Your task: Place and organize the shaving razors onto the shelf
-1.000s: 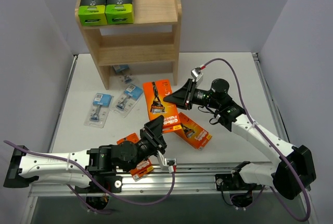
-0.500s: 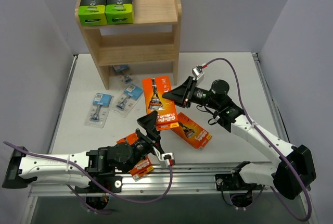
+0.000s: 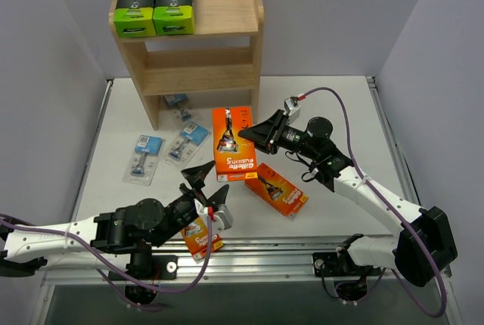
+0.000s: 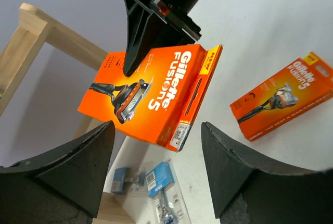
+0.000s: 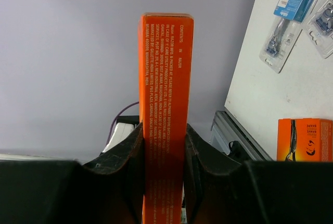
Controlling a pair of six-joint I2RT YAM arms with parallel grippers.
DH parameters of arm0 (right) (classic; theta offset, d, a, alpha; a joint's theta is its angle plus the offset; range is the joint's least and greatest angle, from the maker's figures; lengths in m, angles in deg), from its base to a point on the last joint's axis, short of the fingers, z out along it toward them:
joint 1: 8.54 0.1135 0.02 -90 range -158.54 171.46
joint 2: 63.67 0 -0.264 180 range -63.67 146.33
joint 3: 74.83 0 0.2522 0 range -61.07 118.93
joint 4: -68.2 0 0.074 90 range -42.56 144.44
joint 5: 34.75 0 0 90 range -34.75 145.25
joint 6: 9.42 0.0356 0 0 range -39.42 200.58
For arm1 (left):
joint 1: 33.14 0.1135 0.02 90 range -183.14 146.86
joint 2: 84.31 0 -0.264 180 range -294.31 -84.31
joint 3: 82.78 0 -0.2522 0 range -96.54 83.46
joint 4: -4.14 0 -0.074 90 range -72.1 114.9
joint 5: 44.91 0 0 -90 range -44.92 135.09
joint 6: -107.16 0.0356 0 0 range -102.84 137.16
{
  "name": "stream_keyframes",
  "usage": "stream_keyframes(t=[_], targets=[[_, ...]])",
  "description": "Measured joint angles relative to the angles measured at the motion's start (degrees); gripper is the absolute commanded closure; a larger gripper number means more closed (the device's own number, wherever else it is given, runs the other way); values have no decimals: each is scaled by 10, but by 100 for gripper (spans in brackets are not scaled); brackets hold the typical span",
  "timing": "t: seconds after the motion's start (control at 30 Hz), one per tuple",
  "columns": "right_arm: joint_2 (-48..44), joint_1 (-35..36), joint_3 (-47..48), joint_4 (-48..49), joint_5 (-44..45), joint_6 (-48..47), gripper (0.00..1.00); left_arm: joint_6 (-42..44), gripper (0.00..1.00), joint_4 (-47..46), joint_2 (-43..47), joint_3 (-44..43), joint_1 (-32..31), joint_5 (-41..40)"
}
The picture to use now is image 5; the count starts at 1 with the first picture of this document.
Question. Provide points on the blue razor blister left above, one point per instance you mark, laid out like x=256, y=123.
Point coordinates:
x=286, y=28

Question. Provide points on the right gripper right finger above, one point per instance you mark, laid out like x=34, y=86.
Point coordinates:
x=219, y=189

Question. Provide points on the blue razor blister middle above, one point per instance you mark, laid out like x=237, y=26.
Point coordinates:
x=318, y=27

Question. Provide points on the aluminium frame rail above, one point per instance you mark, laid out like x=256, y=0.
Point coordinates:
x=229, y=137

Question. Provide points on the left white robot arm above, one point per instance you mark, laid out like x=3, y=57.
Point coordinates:
x=124, y=125

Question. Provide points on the orange fusion box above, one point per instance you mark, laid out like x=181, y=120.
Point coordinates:
x=304, y=139
x=165, y=48

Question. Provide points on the blue razor blister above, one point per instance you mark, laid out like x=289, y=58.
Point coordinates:
x=286, y=28
x=318, y=27

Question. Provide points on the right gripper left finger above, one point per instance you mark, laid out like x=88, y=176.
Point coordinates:
x=107, y=189

